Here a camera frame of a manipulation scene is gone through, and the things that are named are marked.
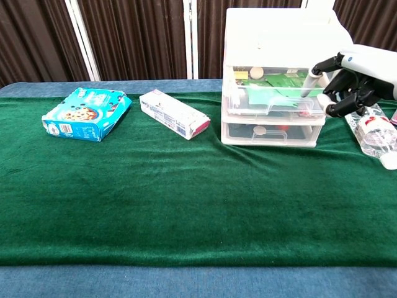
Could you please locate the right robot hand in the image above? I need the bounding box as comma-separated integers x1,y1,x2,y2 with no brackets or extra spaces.
302,44,397,118

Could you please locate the clear drawer with green packet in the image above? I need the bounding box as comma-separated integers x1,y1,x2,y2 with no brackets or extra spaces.
222,65,326,120

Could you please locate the white plastic drawer unit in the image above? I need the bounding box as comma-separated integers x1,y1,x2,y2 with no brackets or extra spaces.
220,7,354,148

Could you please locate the clear drawer with dark contents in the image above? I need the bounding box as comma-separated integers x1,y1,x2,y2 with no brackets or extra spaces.
225,122,322,143

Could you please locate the clear plastic water bottle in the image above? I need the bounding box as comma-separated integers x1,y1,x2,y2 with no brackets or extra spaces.
344,104,397,171

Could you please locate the green packet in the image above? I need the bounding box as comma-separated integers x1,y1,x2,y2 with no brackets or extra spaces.
241,73,323,106

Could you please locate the white toothpaste box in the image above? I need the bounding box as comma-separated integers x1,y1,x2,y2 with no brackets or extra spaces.
138,89,212,140

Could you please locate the green velvet cloth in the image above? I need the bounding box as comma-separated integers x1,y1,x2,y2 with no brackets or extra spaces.
0,88,397,268

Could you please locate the blue table cover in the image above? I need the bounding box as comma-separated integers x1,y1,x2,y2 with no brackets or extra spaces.
0,78,397,298

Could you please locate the blue cookie box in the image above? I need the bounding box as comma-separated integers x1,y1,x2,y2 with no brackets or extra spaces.
42,87,133,143

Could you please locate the dark folding screen white frame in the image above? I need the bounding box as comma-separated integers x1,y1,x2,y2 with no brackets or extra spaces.
0,0,397,88

